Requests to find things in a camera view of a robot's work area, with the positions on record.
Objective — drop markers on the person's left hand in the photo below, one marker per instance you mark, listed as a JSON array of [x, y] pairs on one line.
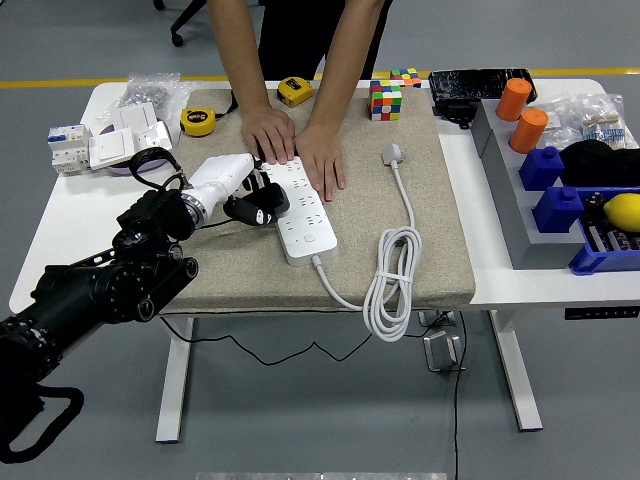
[[322, 155]]

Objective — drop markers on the person's right hand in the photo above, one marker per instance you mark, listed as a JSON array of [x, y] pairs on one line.
[[270, 135]]

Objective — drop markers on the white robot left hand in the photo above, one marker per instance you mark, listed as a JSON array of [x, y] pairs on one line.
[[222, 175]]

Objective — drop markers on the black plug adapter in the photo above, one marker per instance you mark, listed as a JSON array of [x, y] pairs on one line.
[[277, 200]]

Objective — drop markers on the white power strip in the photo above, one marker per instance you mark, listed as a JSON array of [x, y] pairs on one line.
[[305, 235]]

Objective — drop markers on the person's left forearm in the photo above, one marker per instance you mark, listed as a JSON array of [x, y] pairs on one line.
[[345, 60]]

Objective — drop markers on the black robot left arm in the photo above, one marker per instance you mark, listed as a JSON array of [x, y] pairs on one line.
[[100, 295]]

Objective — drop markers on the person's right forearm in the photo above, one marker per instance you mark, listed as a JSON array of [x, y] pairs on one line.
[[235, 40]]

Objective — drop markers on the squarish yellow tape measure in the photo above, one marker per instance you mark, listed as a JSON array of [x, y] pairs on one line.
[[295, 90]]

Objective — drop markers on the round yellow tape measure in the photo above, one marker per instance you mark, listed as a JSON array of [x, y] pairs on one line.
[[197, 122]]

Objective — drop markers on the grey-brown mat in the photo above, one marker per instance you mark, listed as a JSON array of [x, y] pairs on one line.
[[350, 210]]

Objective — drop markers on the large colourful puzzle cube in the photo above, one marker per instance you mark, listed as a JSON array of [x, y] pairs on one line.
[[386, 102]]

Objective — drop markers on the person's torso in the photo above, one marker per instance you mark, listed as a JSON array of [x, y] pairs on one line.
[[300, 35]]

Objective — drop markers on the purple bowl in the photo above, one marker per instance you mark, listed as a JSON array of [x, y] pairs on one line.
[[116, 170]]

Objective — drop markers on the small colourful puzzle cube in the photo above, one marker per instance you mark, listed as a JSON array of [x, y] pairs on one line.
[[405, 77]]

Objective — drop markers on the clear bag of metal screws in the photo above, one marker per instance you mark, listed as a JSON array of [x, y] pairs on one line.
[[147, 90]]

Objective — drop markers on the small black device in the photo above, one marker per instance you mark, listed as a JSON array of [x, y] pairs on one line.
[[455, 111]]

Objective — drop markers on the black office chair base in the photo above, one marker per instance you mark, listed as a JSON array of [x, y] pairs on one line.
[[182, 20]]

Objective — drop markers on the white circuit breaker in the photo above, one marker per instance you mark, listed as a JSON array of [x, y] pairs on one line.
[[67, 150]]

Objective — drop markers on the black cracked flat device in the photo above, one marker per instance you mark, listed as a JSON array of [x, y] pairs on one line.
[[465, 85]]

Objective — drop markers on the grey stepped stand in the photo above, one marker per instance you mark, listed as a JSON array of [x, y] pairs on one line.
[[505, 200]]

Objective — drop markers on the orange cylinder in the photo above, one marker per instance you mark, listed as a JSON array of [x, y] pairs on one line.
[[528, 131], [513, 100]]

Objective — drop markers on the blue block with knob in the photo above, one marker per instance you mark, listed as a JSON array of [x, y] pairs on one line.
[[557, 212], [541, 170]]

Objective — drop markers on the white table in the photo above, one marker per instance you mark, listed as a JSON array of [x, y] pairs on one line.
[[525, 287]]

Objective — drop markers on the clear bag of white parts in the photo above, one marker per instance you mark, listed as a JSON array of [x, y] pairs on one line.
[[562, 120]]

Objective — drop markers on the black dotted knob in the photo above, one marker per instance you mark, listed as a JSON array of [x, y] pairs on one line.
[[594, 201]]

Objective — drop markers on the black cloth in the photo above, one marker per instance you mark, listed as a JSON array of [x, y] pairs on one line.
[[600, 162]]

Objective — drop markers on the clear bag of blue-white parts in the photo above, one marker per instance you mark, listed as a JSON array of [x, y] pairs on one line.
[[602, 127]]

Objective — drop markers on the blue plastic bin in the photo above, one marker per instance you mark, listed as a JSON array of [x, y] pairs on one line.
[[595, 260]]

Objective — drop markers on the yellow lemon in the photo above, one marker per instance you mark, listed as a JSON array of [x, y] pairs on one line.
[[624, 212]]

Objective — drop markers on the black table control panel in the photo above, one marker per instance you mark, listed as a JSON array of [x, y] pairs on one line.
[[600, 314]]

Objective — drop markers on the white wall socket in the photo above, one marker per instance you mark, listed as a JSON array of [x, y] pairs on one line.
[[152, 137]]

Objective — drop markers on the white wall switch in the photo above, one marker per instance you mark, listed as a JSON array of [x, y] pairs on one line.
[[135, 117], [112, 147]]

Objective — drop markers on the small silver metal bracket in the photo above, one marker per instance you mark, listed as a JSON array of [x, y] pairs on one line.
[[435, 319]]

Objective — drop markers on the large silver metal bracket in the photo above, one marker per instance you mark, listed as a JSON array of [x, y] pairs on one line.
[[440, 352]]

